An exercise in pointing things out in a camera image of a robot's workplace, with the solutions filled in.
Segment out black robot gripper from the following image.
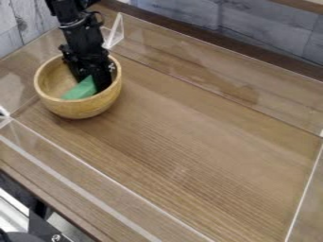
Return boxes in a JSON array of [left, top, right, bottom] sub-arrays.
[[45, 0, 115, 92]]

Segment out green rectangular block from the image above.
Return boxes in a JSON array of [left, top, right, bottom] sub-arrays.
[[61, 76, 98, 100]]

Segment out wooden bowl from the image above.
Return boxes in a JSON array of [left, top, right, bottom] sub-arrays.
[[34, 55, 123, 119]]

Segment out clear acrylic corner bracket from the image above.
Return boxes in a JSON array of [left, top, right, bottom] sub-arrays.
[[102, 13, 125, 50]]

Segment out clear acrylic barrier wall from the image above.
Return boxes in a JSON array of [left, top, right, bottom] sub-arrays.
[[0, 17, 323, 242]]

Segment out black metal bracket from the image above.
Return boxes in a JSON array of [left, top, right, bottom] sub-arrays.
[[29, 211, 75, 242]]

